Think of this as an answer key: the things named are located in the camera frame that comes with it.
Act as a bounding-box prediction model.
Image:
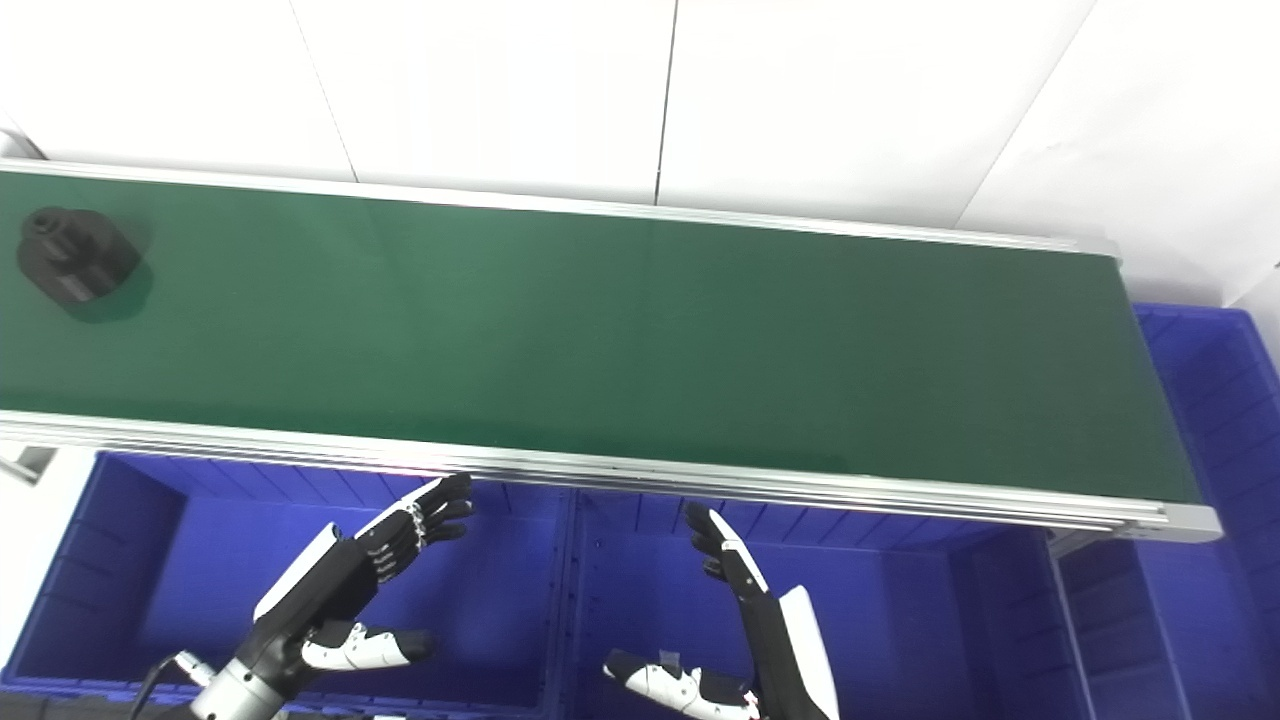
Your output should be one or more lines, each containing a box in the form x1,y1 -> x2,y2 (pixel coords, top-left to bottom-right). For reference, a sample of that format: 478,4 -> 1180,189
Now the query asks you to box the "grey conveyor support leg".
0,444 -> 58,487
1045,528 -> 1116,561

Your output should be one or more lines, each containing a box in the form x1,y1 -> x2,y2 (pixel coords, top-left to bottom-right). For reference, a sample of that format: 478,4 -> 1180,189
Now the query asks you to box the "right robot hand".
603,503 -> 841,720

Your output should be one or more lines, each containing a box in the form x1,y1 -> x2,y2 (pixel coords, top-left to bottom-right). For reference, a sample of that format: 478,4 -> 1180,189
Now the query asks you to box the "blue plastic bin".
1045,303 -> 1280,720
560,486 -> 1066,720
0,450 -> 573,720

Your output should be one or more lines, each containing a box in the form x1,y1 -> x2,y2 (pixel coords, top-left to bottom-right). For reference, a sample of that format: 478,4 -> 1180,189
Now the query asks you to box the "green conveyor belt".
0,157 -> 1224,546
0,170 -> 1201,504

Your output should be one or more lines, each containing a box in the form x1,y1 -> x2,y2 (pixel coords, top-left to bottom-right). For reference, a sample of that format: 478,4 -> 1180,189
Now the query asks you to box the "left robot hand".
235,473 -> 476,693

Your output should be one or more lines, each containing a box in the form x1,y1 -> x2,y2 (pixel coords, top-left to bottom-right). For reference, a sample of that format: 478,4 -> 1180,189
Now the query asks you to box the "black round machine part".
15,207 -> 143,306

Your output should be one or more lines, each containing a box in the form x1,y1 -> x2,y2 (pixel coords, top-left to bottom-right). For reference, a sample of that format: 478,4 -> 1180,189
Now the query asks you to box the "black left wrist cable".
128,650 -> 217,720

